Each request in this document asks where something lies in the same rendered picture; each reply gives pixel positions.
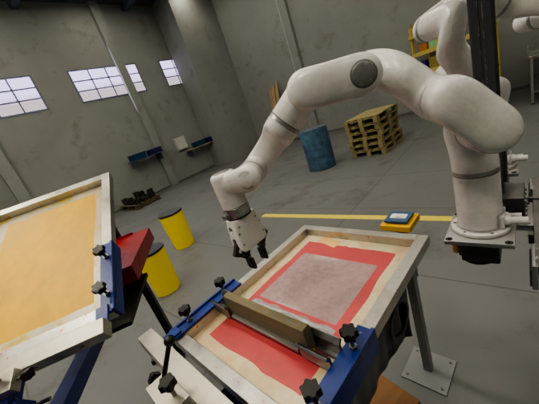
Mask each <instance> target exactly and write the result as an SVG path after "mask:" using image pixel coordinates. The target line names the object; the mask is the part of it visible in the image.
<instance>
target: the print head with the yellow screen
mask: <svg viewBox="0 0 539 404"><path fill-rule="evenodd" d="M124 314H125V313H124V288H123V275H122V262H121V250H120V247H119V246H118V245H117V244H116V222H115V206H114V190H113V177H112V175H111V174H110V173H109V172H107V173H104V174H102V175H100V176H96V177H93V178H91V179H89V180H84V181H82V182H80V183H77V184H73V185H71V186H69V187H66V188H62V189H59V190H58V191H55V192H51V193H48V194H46V195H44V196H40V197H37V198H35V199H33V200H28V201H26V202H24V203H21V204H17V205H15V206H13V207H10V208H6V209H3V210H2V211H0V404H37V403H39V402H42V404H44V403H46V402H49V401H50V400H51V396H49V397H47V398H44V399H43V400H41V401H39V402H36V401H34V400H27V399H22V396H23V391H24V386H25V382H26V381H28V380H31V379H32V378H33V377H34V376H35V372H36V371H39V370H41V369H43V368H45V367H47V366H50V365H52V364H54V363H56V362H59V361H61V360H63V359H64V358H68V357H70V356H71V355H73V354H77V353H78V352H80V351H82V350H84V349H87V348H89V347H91V346H93V345H96V344H98V343H100V342H102V341H105V340H107V339H108V338H110V337H112V330H111V322H110V320H112V319H114V318H117V317H119V316H120V315H122V316H123V315H124Z"/></svg>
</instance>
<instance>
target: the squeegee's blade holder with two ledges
mask: <svg viewBox="0 0 539 404"><path fill-rule="evenodd" d="M232 318H233V319H235V320H237V321H239V322H240V323H242V324H244V325H247V326H248V327H250V328H252V329H254V330H256V331H258V332H259V333H262V334H264V335H266V336H267V337H269V338H271V339H273V340H275V341H277V342H279V343H281V344H283V345H284V346H286V347H288V348H290V349H292V350H294V351H296V352H298V353H299V352H300V350H299V348H297V347H295V346H294V345H295V344H294V343H293V342H291V341H288V340H286V339H285V338H283V337H280V336H278V335H277V334H275V333H272V332H270V331H269V330H267V329H264V328H262V327H261V326H259V325H256V324H254V323H253V322H251V321H248V320H246V319H244V318H243V317H240V316H238V315H236V314H235V313H234V314H233V315H232Z"/></svg>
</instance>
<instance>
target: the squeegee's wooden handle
mask: <svg viewBox="0 0 539 404"><path fill-rule="evenodd" d="M223 298H224V300H225V303H226V305H227V307H228V308H229V310H230V312H231V314H234V313H235V314H236V315H238V316H240V317H243V318H244V319H246V320H248V321H251V322H252V323H254V324H256V325H259V326H261V327H262V328H264V329H267V330H269V331H270V332H272V333H275V334H277V335H278V336H280V337H283V338H285V339H286V340H288V341H291V342H293V343H294V344H295V343H300V344H302V345H304V346H306V347H308V348H310V349H313V348H314V347H315V346H316V343H315V340H314V337H313V334H312V332H311V329H310V326H309V325H308V324H306V323H304V322H302V321H299V320H296V319H294V318H292V317H289V316H286V315H285V314H282V313H279V312H277V311H275V310H272V309H270V308H267V307H265V306H263V305H259V304H258V303H256V302H253V301H250V300H248V299H246V298H244V297H240V296H238V295H236V294H234V293H231V292H227V293H226V294H225V295H224V296H223Z"/></svg>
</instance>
